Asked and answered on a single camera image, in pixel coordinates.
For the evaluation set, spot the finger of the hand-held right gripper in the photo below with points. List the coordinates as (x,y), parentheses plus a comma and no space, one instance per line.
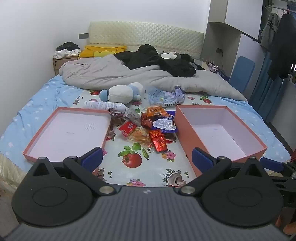
(270,165)
(289,192)

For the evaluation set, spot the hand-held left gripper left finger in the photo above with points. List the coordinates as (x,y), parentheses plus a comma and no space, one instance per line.
(92,158)

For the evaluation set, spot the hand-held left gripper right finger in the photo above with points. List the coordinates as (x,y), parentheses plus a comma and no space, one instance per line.
(201,158)

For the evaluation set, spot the pink cardboard box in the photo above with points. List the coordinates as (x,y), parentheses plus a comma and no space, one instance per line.
(219,134)

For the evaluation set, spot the red square snack packet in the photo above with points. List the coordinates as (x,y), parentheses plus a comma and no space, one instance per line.
(128,128)

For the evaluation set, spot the red foil snack packet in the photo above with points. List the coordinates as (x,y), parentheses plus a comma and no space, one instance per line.
(158,141)

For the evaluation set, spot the blue snack packet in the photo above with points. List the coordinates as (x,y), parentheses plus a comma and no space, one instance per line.
(165,124)

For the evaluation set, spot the yellow clear snack packet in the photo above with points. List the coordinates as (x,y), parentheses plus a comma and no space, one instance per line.
(141,136)

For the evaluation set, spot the clear grey snack packet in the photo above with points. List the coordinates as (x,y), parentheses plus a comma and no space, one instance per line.
(134,117)

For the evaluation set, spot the brown orange foil packet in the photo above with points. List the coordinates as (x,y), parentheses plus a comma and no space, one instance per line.
(146,121)

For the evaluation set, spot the orange snack packet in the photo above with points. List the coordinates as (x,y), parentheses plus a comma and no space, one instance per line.
(155,110)

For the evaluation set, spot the pink cardboard box lid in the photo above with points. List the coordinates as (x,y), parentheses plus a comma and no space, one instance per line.
(67,132)

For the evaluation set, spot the white spray bottle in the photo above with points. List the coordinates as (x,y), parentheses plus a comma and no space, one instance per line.
(101,105)

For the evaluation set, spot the crumpled blue white plastic bag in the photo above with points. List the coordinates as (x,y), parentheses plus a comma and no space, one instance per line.
(166,98)

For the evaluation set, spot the white blue plush toy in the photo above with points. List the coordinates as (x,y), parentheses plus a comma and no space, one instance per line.
(121,92)

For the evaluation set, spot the blue curtain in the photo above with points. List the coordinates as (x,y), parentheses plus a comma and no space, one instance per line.
(263,92)

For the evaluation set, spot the cream lace bed skirt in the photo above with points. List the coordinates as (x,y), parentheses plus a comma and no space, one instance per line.
(9,166)

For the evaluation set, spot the grey duvet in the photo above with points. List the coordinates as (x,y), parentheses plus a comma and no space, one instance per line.
(104,74)

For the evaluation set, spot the cluster of small bottles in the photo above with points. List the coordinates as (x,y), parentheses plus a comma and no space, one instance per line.
(211,64)

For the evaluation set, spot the blue chair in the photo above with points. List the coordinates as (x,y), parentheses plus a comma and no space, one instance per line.
(242,71)

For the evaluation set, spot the brown cardboard box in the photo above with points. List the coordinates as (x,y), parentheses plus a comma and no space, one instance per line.
(60,64)

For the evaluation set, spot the yellow pillow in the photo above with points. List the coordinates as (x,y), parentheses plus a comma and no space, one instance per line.
(97,52)

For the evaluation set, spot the pile of black clothing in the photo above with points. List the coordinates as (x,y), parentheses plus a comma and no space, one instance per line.
(143,58)

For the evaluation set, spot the pile of clothes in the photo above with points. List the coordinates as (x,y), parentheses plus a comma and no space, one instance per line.
(67,48)

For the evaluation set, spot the black hanging coat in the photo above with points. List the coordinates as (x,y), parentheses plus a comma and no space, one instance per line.
(283,46)

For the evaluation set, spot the white striped hanging jacket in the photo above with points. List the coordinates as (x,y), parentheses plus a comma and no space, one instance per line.
(268,32)

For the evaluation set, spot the cream padded headboard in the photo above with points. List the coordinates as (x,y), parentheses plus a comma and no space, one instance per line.
(148,32)

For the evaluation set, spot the grey wall switch plate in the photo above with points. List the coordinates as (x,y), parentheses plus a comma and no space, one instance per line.
(83,36)

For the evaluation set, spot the white grey wall cabinet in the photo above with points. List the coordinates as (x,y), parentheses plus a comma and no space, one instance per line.
(242,14)

